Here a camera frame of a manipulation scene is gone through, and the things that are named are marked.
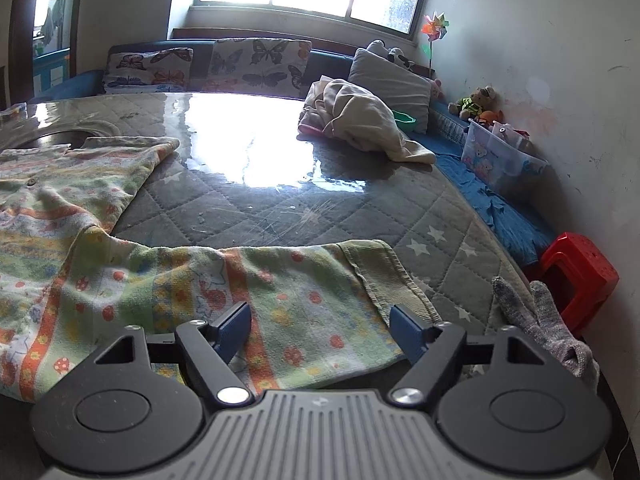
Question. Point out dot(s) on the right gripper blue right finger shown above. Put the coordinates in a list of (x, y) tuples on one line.
[(411, 332)]

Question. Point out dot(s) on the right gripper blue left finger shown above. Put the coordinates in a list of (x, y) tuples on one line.
[(231, 330)]

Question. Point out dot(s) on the floral patterned pajama shirt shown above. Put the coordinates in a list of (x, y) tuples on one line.
[(319, 313)]

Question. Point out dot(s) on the grey knitted glove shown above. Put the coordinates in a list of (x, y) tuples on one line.
[(542, 321)]

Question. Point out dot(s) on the blue sofa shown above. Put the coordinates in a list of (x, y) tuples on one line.
[(521, 231)]

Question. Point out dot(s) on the red plastic stool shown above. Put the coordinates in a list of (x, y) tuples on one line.
[(579, 278)]

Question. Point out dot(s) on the clear plastic storage box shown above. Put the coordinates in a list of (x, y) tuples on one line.
[(507, 171)]

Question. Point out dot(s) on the green plastic bowl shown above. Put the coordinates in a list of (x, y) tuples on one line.
[(404, 122)]

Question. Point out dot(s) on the beige crumpled garment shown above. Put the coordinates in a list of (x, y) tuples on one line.
[(336, 109)]

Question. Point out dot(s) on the grey pillow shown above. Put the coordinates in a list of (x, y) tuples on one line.
[(397, 87)]

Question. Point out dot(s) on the teddy bear toy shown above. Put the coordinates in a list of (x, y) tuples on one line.
[(480, 105)]

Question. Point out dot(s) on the round black induction cooktop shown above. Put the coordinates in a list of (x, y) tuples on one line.
[(74, 138)]

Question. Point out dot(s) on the right butterfly print cushion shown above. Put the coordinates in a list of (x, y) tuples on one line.
[(264, 66)]

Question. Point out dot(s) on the butterfly print cushion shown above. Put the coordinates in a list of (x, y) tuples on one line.
[(264, 66), (166, 70)]

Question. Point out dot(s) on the left butterfly print cushion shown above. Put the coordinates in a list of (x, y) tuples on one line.
[(166, 70)]

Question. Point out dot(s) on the white plush toy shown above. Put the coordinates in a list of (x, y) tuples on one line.
[(394, 55)]

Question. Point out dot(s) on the colourful pinwheel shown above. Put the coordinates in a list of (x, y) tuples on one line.
[(434, 28)]

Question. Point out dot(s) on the clear plastic card box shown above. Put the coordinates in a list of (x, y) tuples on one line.
[(14, 113)]

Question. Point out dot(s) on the blue white small cabinet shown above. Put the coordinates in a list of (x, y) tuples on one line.
[(50, 69)]

